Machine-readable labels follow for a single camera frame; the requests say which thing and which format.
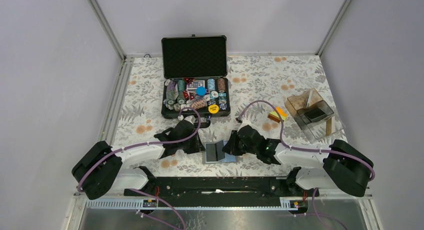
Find black credit card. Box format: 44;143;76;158
215;140;225;161
205;143;217;162

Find beige card holder wallet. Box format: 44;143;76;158
202;140;236;164

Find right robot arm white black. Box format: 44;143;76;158
223;125;376;197

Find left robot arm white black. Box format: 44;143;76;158
71;116;201;200

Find playing card deck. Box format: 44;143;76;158
186;80;205;91

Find clear acrylic card box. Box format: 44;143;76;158
284;88;345;143

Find orange yellow sticky note stack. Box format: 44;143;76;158
267;107;288;123

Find yellow round dealer chip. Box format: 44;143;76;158
208;104;220;114

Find blue round chip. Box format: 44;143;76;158
195;86;207;96

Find floral patterned table mat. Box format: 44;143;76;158
112;56;336;176

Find black poker chip case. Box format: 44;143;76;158
161;35;231;119

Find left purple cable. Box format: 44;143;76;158
76;107;202;230

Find purple cable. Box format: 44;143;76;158
76;107;202;230
235;100;377;230

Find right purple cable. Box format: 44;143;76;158
235;100;377;230

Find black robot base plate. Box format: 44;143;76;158
140;176;320;207

